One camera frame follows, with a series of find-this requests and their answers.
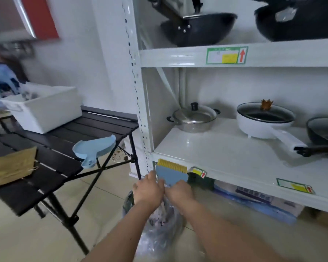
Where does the white plastic storage bin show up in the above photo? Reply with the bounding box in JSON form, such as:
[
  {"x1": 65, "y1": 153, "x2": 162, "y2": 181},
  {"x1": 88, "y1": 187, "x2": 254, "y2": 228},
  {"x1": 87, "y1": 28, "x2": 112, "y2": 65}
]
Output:
[{"x1": 0, "y1": 82, "x2": 83, "y2": 134}]

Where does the blue brush with yellow bristles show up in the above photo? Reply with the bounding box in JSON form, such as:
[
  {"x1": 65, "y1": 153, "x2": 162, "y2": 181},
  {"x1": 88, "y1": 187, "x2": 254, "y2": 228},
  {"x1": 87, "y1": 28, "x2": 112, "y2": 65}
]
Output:
[{"x1": 155, "y1": 159, "x2": 189, "y2": 188}]

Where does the blue and white cardboard box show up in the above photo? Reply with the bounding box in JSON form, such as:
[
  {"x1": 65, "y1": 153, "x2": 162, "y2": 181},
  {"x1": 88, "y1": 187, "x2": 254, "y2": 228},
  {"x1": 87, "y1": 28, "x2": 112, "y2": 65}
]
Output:
[{"x1": 213, "y1": 180, "x2": 305, "y2": 225}]

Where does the white metal shelving unit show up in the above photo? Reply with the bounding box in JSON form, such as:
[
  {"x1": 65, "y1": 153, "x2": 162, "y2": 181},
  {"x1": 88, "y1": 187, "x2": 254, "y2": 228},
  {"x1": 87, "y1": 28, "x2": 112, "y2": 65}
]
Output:
[{"x1": 122, "y1": 0, "x2": 328, "y2": 216}]

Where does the large black wok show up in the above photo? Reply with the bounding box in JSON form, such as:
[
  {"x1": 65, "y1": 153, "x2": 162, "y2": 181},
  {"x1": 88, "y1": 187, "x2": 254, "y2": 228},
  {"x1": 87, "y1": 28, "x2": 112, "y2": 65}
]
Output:
[{"x1": 245, "y1": 0, "x2": 328, "y2": 42}]

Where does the black frying pan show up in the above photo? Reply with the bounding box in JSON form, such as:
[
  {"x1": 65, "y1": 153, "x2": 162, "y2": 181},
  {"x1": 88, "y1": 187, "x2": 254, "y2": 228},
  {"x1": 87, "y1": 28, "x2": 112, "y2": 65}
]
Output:
[{"x1": 294, "y1": 116, "x2": 328, "y2": 157}]

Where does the person's right hand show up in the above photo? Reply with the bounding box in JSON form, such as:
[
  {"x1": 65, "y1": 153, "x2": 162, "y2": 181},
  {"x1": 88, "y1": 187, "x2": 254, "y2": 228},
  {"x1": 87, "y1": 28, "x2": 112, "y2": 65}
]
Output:
[{"x1": 164, "y1": 180, "x2": 196, "y2": 209}]

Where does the green bordered shelf label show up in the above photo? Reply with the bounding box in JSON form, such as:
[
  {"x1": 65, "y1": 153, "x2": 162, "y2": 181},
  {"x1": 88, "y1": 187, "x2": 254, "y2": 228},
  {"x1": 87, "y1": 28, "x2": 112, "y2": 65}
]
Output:
[
  {"x1": 190, "y1": 166, "x2": 207, "y2": 179},
  {"x1": 276, "y1": 178, "x2": 315, "y2": 194},
  {"x1": 206, "y1": 46, "x2": 248, "y2": 65}
]

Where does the blue plastic dustpan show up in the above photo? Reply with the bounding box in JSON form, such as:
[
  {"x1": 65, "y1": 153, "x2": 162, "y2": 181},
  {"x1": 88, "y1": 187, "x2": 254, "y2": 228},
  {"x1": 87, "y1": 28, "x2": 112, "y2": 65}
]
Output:
[{"x1": 72, "y1": 135, "x2": 117, "y2": 169}]

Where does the red and grey wall cabinet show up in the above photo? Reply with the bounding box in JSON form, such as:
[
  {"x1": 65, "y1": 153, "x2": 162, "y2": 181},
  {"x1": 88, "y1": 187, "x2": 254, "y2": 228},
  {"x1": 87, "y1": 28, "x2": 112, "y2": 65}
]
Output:
[{"x1": 0, "y1": 0, "x2": 60, "y2": 42}]

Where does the black wok with steel handle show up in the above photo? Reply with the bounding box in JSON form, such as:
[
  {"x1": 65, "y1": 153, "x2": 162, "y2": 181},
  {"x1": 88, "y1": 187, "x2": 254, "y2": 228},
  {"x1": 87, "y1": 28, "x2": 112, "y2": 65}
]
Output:
[{"x1": 147, "y1": 0, "x2": 238, "y2": 47}]

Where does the white saucepan with glass lid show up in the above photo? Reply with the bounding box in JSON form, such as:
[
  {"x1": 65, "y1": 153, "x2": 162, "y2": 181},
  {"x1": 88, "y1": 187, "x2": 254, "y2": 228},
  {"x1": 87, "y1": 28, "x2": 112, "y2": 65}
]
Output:
[{"x1": 237, "y1": 99, "x2": 308, "y2": 152}]

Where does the person's left forearm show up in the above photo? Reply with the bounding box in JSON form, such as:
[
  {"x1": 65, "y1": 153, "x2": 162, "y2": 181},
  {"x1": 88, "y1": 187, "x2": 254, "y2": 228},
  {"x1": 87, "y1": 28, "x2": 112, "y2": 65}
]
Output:
[{"x1": 81, "y1": 202, "x2": 159, "y2": 262}]

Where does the clear plastic trash bag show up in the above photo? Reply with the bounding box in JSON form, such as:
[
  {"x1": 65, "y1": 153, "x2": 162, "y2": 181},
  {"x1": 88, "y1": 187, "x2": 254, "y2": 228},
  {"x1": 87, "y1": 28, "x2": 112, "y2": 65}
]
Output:
[{"x1": 122, "y1": 190, "x2": 205, "y2": 262}]

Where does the brown paper bag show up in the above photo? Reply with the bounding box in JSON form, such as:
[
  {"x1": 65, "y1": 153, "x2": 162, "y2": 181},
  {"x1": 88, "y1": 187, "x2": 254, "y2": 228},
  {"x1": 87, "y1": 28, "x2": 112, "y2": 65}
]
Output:
[{"x1": 0, "y1": 146, "x2": 38, "y2": 190}]

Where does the stainless steel pot with lid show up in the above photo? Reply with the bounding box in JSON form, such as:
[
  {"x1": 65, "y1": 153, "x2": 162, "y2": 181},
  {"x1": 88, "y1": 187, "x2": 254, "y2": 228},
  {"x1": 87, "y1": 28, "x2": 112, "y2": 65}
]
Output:
[{"x1": 166, "y1": 102, "x2": 221, "y2": 133}]

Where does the black folding slatted table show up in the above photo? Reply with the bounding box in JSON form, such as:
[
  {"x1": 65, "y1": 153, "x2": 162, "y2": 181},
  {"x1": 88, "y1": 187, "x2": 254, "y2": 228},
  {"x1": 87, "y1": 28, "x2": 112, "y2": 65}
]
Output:
[{"x1": 0, "y1": 106, "x2": 142, "y2": 256}]

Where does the person's right forearm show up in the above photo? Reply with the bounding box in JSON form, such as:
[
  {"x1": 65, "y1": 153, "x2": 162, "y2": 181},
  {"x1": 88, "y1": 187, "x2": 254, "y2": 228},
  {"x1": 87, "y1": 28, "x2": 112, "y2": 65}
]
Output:
[{"x1": 181, "y1": 199, "x2": 286, "y2": 262}]

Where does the person's left hand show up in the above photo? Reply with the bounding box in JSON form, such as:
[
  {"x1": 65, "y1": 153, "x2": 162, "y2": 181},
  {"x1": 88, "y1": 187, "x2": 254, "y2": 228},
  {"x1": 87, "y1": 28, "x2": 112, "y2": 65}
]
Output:
[{"x1": 132, "y1": 171, "x2": 165, "y2": 210}]

